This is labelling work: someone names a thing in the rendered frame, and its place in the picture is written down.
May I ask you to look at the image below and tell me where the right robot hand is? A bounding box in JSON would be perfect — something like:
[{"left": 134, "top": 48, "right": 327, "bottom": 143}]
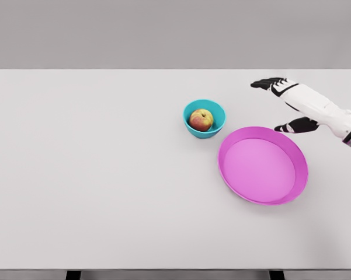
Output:
[{"left": 250, "top": 77, "right": 333, "bottom": 134}]

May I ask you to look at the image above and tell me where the red yellow apple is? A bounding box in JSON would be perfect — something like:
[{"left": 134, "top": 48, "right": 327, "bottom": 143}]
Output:
[{"left": 189, "top": 108, "right": 214, "bottom": 132}]

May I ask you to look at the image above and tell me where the pink plate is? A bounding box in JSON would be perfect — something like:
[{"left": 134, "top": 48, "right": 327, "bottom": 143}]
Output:
[{"left": 217, "top": 126, "right": 309, "bottom": 207}]

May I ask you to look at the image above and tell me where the blue bowl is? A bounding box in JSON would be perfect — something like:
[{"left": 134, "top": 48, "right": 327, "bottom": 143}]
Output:
[{"left": 183, "top": 99, "right": 227, "bottom": 139}]

